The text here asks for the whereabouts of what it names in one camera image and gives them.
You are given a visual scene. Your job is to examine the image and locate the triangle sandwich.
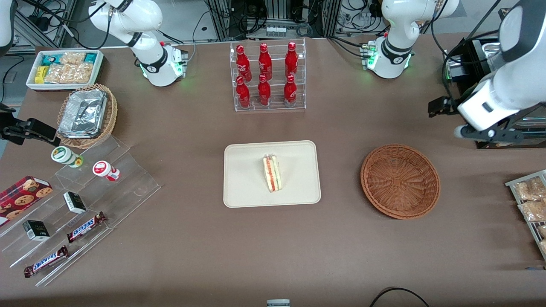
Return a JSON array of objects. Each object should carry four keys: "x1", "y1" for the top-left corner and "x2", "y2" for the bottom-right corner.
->
[{"x1": 262, "y1": 154, "x2": 282, "y2": 193}]

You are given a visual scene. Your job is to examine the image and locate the light oval wicker basket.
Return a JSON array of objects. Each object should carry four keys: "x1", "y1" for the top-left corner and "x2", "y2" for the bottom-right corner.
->
[{"x1": 56, "y1": 84, "x2": 118, "y2": 149}]

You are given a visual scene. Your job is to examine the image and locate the metal snack tray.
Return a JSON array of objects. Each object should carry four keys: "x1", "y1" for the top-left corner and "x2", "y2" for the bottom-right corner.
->
[{"x1": 505, "y1": 170, "x2": 546, "y2": 261}]

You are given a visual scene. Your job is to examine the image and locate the brown round wicker basket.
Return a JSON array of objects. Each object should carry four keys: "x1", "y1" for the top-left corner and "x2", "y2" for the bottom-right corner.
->
[{"x1": 360, "y1": 144, "x2": 441, "y2": 220}]

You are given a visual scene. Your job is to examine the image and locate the cream plastic tray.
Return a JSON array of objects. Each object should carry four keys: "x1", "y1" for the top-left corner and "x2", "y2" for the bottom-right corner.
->
[{"x1": 224, "y1": 140, "x2": 322, "y2": 209}]

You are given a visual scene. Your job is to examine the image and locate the green lidded yogurt cup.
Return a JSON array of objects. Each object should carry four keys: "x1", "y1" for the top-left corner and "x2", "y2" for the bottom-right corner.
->
[{"x1": 51, "y1": 146, "x2": 84, "y2": 168}]

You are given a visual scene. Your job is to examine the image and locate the stacked aluminium foil trays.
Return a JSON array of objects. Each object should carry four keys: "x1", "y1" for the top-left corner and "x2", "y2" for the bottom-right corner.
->
[{"x1": 58, "y1": 90, "x2": 108, "y2": 139}]

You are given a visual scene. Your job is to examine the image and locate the white rectangular snack bin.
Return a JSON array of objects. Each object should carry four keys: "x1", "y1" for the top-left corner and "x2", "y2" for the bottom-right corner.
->
[{"x1": 26, "y1": 49, "x2": 104, "y2": 91}]

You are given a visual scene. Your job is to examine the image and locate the black hot food display case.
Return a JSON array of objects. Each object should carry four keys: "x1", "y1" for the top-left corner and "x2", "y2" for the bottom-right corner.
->
[{"x1": 444, "y1": 6, "x2": 546, "y2": 150}]

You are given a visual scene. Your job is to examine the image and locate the steel food pan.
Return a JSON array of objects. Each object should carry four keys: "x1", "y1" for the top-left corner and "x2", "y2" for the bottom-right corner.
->
[{"x1": 482, "y1": 41, "x2": 504, "y2": 73}]

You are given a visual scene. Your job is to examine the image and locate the large clear cracker bag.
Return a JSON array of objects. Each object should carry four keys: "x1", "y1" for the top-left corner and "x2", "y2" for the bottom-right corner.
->
[{"x1": 44, "y1": 63, "x2": 94, "y2": 84}]

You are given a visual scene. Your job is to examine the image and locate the red plaid cookie box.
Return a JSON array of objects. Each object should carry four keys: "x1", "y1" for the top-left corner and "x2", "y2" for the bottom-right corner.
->
[{"x1": 0, "y1": 176, "x2": 54, "y2": 226}]

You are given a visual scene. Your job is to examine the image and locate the red lidded yogurt cup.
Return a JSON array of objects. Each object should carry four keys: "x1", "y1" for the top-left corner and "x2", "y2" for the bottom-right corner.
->
[{"x1": 93, "y1": 160, "x2": 120, "y2": 182}]

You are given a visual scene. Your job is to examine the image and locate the small black box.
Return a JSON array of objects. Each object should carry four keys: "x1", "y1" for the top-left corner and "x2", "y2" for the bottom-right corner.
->
[
  {"x1": 63, "y1": 191, "x2": 87, "y2": 214},
  {"x1": 23, "y1": 220, "x2": 50, "y2": 241}
]

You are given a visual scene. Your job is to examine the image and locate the small clear cracker bag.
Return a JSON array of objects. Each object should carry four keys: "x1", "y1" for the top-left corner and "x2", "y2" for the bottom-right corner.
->
[{"x1": 60, "y1": 52, "x2": 86, "y2": 65}]

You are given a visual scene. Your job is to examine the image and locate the clear acrylic stepped shelf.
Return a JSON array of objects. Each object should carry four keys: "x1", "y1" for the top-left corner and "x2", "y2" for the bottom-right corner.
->
[{"x1": 0, "y1": 136, "x2": 162, "y2": 287}]

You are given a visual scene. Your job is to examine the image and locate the Snickers chocolate bar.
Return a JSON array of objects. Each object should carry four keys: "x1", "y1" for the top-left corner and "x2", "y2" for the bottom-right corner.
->
[
  {"x1": 67, "y1": 212, "x2": 107, "y2": 243},
  {"x1": 23, "y1": 246, "x2": 69, "y2": 278}
]

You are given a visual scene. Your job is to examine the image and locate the red cola bottle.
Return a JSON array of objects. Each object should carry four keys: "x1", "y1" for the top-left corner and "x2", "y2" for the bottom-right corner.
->
[
  {"x1": 258, "y1": 43, "x2": 273, "y2": 81},
  {"x1": 236, "y1": 76, "x2": 251, "y2": 108},
  {"x1": 285, "y1": 42, "x2": 299, "y2": 78},
  {"x1": 236, "y1": 44, "x2": 252, "y2": 81},
  {"x1": 284, "y1": 75, "x2": 297, "y2": 107},
  {"x1": 257, "y1": 74, "x2": 271, "y2": 106}
]

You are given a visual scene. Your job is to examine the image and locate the clear acrylic bottle rack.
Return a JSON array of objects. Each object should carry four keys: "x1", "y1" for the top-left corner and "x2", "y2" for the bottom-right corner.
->
[{"x1": 229, "y1": 38, "x2": 307, "y2": 112}]

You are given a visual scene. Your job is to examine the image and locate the aluminium equipment frame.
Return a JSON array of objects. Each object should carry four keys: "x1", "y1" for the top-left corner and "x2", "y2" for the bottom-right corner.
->
[{"x1": 205, "y1": 0, "x2": 342, "y2": 41}]

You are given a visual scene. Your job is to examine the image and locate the black looped cable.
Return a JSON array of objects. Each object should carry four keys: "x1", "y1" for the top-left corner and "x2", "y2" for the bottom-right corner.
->
[{"x1": 369, "y1": 287, "x2": 430, "y2": 307}]

